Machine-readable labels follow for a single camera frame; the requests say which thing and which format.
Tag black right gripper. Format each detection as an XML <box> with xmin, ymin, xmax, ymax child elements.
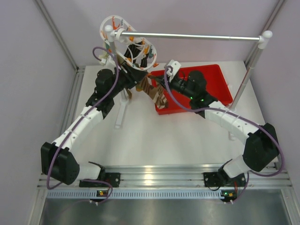
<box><xmin>155</xmin><ymin>74</ymin><xmax>195</xmax><ymax>100</ymax></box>

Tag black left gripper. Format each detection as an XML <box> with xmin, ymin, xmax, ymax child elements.
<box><xmin>108</xmin><ymin>62</ymin><xmax>147</xmax><ymax>98</ymax></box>

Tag olive green striped sock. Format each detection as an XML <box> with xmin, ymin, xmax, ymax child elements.
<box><xmin>125</xmin><ymin>89</ymin><xmax>133</xmax><ymax>99</ymax></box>

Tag brown beige striped sock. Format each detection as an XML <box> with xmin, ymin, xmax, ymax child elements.
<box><xmin>138</xmin><ymin>77</ymin><xmax>156</xmax><ymax>100</ymax></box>

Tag white round clip hanger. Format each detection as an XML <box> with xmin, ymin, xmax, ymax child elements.
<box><xmin>99</xmin><ymin>15</ymin><xmax>159</xmax><ymax>71</ymax></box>

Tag black white striped sock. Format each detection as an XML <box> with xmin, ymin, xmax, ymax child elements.
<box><xmin>124</xmin><ymin>44</ymin><xmax>150</xmax><ymax>68</ymax></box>

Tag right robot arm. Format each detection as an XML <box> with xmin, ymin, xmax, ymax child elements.
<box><xmin>154</xmin><ymin>70</ymin><xmax>280</xmax><ymax>186</ymax></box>

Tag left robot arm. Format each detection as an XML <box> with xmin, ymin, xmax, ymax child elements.
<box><xmin>41</xmin><ymin>63</ymin><xmax>148</xmax><ymax>186</ymax></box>

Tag red plastic tray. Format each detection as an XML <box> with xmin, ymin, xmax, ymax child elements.
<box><xmin>155</xmin><ymin>64</ymin><xmax>233</xmax><ymax>115</ymax></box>

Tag white metal drying rack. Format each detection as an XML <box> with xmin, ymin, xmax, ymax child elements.
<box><xmin>104</xmin><ymin>25</ymin><xmax>273</xmax><ymax>129</ymax></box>

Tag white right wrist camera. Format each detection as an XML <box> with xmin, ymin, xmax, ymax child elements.
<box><xmin>164</xmin><ymin>60</ymin><xmax>181</xmax><ymax>82</ymax></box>

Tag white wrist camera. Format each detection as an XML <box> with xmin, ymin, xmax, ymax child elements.
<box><xmin>164</xmin><ymin>60</ymin><xmax>181</xmax><ymax>82</ymax></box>
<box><xmin>98</xmin><ymin>53</ymin><xmax>115</xmax><ymax>68</ymax></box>

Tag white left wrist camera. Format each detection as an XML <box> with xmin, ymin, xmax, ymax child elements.
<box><xmin>98</xmin><ymin>53</ymin><xmax>115</xmax><ymax>68</ymax></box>

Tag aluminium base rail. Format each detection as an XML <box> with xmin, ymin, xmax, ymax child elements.
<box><xmin>47</xmin><ymin>164</ymin><xmax>292</xmax><ymax>202</ymax></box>

